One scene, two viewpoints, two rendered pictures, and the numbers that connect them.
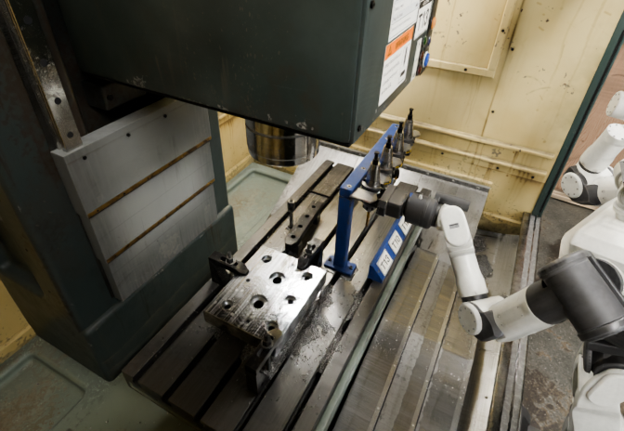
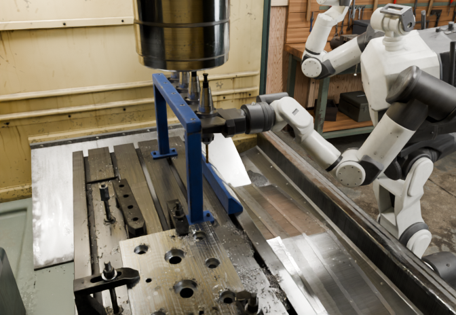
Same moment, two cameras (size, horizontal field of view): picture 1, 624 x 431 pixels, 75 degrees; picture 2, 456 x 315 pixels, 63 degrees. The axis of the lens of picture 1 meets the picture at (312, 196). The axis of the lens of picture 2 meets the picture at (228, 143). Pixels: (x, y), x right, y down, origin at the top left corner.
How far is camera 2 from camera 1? 64 cm
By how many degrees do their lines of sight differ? 41
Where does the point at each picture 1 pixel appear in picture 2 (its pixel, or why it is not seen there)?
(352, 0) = not seen: outside the picture
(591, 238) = (395, 64)
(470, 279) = (327, 147)
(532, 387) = not seen: hidden behind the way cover
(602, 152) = (322, 35)
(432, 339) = (297, 235)
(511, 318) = (387, 146)
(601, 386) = (415, 178)
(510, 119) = not seen: hidden behind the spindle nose
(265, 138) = (199, 29)
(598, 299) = (446, 86)
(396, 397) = (321, 293)
